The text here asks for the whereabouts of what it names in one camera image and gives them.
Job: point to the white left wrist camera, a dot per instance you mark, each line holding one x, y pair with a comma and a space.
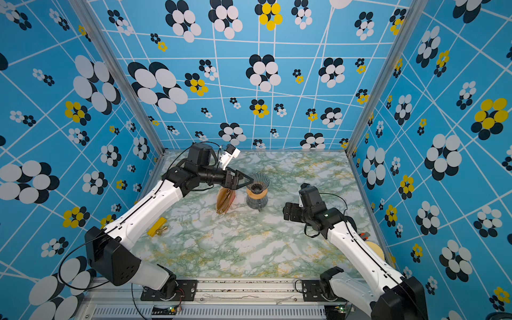
230, 153

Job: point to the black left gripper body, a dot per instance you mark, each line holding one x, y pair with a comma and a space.
226, 182

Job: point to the ribbed glass dripper cone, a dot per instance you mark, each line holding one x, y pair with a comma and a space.
261, 182

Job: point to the black orange tool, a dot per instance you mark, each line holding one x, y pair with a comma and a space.
364, 236

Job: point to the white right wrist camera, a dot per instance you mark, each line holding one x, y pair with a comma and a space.
307, 193

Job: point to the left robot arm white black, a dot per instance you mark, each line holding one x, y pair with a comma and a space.
109, 249

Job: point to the right green circuit board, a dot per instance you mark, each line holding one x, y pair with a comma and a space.
338, 311

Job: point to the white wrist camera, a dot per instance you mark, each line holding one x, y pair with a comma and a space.
230, 153
307, 193

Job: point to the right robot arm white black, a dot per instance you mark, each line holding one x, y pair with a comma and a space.
384, 293

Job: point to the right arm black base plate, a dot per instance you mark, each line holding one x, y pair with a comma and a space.
312, 291

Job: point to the left green circuit board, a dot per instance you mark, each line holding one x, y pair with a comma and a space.
161, 311

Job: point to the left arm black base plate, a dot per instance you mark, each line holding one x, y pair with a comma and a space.
178, 290

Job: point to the aluminium front frame rail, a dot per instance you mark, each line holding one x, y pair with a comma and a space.
216, 298

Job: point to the yellow plastic block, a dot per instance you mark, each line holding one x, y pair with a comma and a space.
158, 228

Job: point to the round yellow sponge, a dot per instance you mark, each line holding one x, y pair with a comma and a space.
376, 248

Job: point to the clear glass carafe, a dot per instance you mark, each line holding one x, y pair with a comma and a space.
257, 204

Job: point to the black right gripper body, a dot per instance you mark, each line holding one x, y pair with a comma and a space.
297, 213

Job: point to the round wooden dripper holder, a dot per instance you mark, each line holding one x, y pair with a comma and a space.
256, 195

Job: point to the green circuit board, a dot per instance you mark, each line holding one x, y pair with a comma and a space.
338, 311
161, 311

